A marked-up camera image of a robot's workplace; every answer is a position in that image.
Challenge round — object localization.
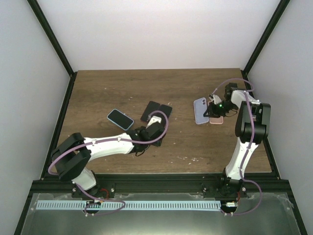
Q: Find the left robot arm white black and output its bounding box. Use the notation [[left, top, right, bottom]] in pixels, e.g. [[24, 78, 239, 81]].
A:
[[48, 121, 168, 198]]

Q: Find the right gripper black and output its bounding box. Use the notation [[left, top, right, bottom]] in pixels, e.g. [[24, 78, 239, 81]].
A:
[[203, 101, 237, 118]]

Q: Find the left black frame post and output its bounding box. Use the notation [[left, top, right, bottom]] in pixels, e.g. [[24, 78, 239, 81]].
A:
[[26, 0, 74, 76]]

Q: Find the black frame post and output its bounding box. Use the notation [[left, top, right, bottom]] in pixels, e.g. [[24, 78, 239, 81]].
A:
[[26, 0, 74, 76], [241, 0, 290, 76]]

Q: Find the pink phone case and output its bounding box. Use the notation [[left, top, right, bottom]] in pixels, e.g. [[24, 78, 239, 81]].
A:
[[207, 101, 224, 125]]

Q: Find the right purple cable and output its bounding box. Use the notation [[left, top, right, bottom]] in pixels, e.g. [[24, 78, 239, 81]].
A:
[[211, 77, 264, 216]]

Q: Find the clear acrylic sheet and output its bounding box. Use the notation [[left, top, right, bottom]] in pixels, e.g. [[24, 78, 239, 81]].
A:
[[21, 193, 301, 235]]

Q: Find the purple cable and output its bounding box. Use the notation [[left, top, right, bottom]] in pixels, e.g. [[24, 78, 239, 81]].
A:
[[211, 77, 264, 216], [47, 110, 169, 218]]

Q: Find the blue phone black screen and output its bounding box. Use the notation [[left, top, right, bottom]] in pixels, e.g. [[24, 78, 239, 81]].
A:
[[158, 104, 173, 118]]

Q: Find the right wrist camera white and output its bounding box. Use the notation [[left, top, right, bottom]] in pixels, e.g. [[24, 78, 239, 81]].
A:
[[209, 94, 222, 104]]

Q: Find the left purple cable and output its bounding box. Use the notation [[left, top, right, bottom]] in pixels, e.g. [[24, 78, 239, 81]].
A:
[[47, 110, 169, 218]]

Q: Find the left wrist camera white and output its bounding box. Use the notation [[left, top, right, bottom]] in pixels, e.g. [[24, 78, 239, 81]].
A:
[[147, 116, 162, 127]]

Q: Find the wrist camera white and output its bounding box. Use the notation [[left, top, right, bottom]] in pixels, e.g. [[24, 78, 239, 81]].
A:
[[209, 94, 222, 104], [147, 116, 162, 127]]

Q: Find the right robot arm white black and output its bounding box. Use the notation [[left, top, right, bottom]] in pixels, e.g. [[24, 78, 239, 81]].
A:
[[203, 83, 271, 197]]

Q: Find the light blue slotted cable duct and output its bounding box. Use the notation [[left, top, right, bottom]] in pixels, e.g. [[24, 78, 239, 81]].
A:
[[35, 200, 221, 211]]

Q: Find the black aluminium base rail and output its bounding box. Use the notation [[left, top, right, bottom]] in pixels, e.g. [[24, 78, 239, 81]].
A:
[[31, 172, 289, 199]]

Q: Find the right black frame post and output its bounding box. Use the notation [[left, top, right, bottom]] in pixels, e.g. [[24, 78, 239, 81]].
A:
[[241, 0, 290, 76]]

